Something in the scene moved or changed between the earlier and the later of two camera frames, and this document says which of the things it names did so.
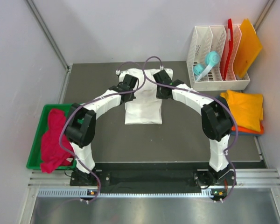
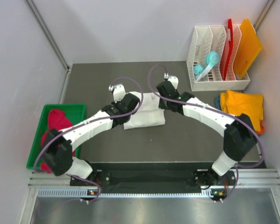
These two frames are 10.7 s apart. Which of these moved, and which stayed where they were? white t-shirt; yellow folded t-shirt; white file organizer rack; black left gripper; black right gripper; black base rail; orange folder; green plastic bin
Moved: black left gripper; white t-shirt; black right gripper
Stayed: black base rail; green plastic bin; orange folder; yellow folded t-shirt; white file organizer rack
